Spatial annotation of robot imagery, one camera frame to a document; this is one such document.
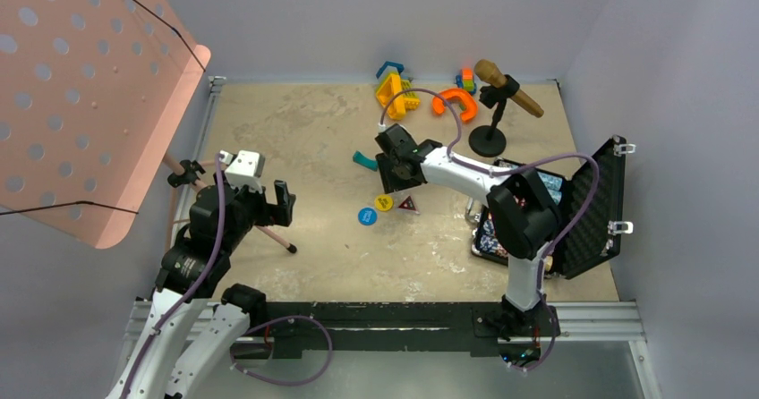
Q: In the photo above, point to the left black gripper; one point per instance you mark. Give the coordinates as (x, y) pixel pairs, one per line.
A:
(280, 213)

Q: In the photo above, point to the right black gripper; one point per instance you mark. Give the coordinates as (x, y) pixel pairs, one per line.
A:
(390, 183)

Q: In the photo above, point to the triangular red black button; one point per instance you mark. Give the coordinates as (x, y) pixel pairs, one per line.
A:
(407, 204)

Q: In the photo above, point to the yellow round dealer button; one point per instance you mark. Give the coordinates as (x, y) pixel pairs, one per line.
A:
(384, 202)

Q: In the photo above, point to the blue round dealer button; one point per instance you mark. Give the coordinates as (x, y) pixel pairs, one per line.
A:
(367, 216)

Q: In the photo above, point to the black poker set case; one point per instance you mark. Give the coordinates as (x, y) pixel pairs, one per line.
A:
(596, 237)

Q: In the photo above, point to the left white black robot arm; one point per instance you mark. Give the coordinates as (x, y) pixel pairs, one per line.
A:
(162, 365)

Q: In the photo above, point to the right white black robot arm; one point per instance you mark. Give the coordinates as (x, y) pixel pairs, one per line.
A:
(525, 218)

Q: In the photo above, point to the teal curved block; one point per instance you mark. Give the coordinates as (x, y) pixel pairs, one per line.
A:
(360, 159)

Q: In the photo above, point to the yellow toy basket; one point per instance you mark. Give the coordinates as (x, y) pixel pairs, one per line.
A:
(389, 93)

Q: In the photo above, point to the orange horseshoe toy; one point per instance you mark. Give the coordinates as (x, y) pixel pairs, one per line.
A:
(462, 101)

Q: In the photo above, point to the blue toy house piece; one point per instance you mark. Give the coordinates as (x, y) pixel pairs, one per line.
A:
(387, 68)

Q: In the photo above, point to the colourful toy car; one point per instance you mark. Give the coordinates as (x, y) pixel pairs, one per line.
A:
(465, 81)

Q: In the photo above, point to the blue white poker chip stack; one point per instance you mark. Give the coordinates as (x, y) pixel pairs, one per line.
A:
(487, 243)

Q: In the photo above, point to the gold toy microphone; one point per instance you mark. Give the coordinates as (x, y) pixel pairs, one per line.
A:
(499, 86)

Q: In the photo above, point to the light blue poker chip stack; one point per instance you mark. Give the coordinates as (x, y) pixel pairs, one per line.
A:
(553, 184)

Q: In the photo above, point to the pink perforated music stand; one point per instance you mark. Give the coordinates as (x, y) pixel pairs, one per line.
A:
(92, 94)

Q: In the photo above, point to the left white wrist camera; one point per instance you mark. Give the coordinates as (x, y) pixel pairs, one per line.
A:
(244, 168)

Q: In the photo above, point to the chrome case handle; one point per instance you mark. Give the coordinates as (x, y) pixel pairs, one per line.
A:
(473, 210)

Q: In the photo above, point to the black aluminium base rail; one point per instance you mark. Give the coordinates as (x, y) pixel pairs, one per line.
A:
(287, 329)

